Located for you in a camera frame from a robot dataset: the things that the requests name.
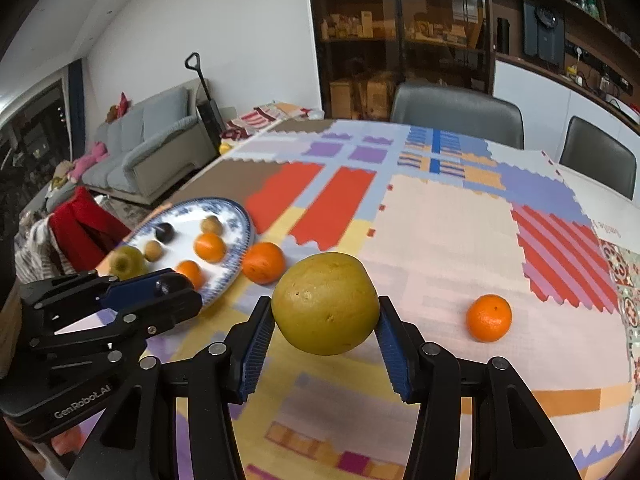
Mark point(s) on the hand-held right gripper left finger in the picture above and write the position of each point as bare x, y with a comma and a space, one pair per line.
255, 355

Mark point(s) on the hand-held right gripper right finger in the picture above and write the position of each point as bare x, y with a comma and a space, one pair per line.
395, 357

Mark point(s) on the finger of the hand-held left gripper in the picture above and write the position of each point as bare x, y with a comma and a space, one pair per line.
130, 287
160, 312

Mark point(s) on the green apple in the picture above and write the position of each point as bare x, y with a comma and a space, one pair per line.
125, 261

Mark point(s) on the brown kiwi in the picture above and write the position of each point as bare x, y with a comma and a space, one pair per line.
153, 250
211, 224

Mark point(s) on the orange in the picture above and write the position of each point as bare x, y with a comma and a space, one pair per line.
263, 262
489, 318
210, 248
190, 271

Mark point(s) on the yellow pear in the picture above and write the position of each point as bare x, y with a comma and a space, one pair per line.
325, 302

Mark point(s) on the blue rimmed white plate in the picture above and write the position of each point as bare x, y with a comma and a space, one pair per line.
185, 217

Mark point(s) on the striped white garment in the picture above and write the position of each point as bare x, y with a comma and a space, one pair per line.
37, 250

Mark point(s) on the grey sofa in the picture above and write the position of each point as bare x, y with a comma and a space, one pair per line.
145, 160

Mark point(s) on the pink plush toy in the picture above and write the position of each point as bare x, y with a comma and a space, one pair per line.
87, 160

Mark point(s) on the colourful patchwork tablecloth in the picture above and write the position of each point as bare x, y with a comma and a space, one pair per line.
450, 220

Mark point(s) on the yellow object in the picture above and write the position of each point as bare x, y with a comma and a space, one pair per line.
225, 148

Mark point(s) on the red plush toy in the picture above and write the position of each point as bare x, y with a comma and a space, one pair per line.
119, 107

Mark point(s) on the black upright vacuum cleaner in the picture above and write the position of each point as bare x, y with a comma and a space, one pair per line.
210, 115

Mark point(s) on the red striped cream cloth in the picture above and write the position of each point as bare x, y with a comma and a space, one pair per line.
260, 120

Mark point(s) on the grey dining chair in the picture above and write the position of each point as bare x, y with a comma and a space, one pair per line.
597, 155
455, 110

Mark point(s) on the white tile-patterned tablecloth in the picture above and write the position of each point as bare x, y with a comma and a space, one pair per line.
607, 210

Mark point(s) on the cardboard boxes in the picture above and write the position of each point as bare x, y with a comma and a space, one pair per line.
360, 95

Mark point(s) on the white counter cabinet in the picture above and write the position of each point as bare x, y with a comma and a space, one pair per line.
535, 90

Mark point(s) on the black thermos bottle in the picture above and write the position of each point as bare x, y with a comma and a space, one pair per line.
503, 36

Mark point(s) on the dark glass display cabinet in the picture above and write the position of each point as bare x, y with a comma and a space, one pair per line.
400, 0

